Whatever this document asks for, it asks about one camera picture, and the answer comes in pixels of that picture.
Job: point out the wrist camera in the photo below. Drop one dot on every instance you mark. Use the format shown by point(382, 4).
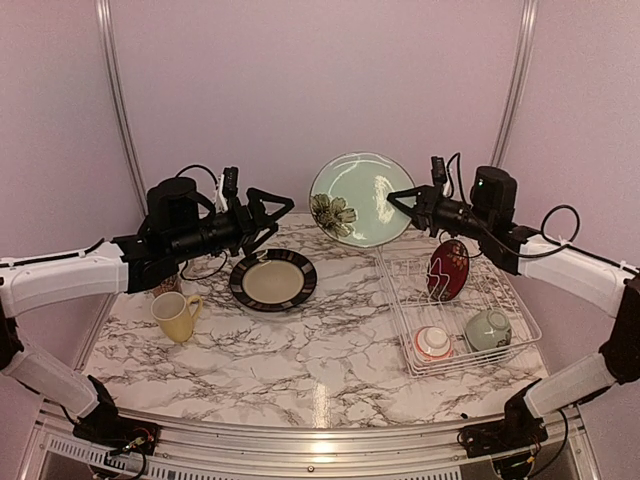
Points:
point(227, 188)
point(441, 175)

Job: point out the yellow ceramic mug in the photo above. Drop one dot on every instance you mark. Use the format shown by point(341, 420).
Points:
point(176, 314)

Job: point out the pale green plate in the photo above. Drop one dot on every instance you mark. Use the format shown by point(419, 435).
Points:
point(348, 199)

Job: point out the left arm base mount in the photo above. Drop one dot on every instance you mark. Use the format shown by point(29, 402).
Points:
point(105, 426)

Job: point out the white wire dish rack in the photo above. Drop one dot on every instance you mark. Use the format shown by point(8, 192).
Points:
point(404, 273)

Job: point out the white coral pattern mug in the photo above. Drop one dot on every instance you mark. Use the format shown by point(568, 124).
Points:
point(170, 284)

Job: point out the red floral plate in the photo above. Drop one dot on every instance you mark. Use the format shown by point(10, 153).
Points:
point(448, 271)

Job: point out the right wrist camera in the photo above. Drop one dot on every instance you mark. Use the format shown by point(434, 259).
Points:
point(441, 175)

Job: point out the pale green bowl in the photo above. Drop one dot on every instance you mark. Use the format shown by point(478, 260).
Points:
point(487, 330)

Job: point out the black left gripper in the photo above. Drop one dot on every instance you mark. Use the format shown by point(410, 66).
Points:
point(248, 231)

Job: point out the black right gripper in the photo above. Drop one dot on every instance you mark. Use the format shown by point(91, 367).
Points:
point(427, 198)

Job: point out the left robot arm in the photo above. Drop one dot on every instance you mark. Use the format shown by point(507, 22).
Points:
point(181, 224)

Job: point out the front aluminium table rail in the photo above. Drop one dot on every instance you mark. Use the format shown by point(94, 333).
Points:
point(199, 450)

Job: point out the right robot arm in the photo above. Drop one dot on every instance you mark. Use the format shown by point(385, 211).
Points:
point(486, 216)

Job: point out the right aluminium frame post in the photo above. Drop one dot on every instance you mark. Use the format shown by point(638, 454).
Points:
point(517, 85)

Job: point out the aluminium frame post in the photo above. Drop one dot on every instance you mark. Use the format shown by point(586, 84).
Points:
point(109, 47)
point(517, 85)

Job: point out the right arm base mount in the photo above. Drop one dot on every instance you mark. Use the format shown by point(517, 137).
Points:
point(517, 429)

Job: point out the left aluminium frame post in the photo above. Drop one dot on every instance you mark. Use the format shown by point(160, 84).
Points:
point(109, 47)

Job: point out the black striped rim plate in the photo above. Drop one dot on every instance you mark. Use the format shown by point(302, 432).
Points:
point(273, 280)

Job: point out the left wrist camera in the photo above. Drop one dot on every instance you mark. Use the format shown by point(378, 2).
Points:
point(227, 188)

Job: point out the white red patterned bowl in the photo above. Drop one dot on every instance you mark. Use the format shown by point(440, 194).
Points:
point(432, 343)

